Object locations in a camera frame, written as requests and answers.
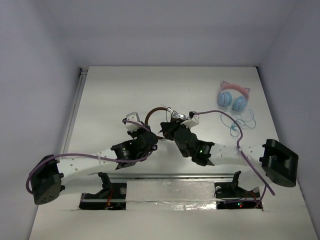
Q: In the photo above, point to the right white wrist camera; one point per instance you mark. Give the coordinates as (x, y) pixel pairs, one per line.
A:
(192, 120)

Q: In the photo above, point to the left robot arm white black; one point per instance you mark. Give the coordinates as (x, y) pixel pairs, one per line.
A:
(50, 177)

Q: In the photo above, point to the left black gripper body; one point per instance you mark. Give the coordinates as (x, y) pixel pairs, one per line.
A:
(151, 137)

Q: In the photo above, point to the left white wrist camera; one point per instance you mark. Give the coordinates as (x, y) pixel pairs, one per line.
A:
(132, 121)

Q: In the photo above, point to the aluminium side rail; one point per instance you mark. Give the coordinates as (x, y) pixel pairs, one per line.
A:
(83, 72)

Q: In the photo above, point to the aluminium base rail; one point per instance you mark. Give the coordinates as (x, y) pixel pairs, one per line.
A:
(224, 188)

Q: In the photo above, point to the pink blue cat-ear headphones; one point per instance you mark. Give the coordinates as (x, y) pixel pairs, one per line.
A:
(226, 99)

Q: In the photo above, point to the brown silver headphones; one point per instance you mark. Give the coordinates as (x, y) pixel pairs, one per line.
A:
(166, 113)

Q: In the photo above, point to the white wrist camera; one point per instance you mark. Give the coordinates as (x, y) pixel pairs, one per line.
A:
(132, 121)
(192, 120)

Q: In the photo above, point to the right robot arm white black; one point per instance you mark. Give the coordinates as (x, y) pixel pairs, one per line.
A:
(271, 162)

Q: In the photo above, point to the white foil-taped cover block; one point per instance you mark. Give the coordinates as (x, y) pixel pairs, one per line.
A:
(170, 195)

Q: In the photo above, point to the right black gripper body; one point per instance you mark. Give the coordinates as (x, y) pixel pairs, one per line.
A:
(170, 133)

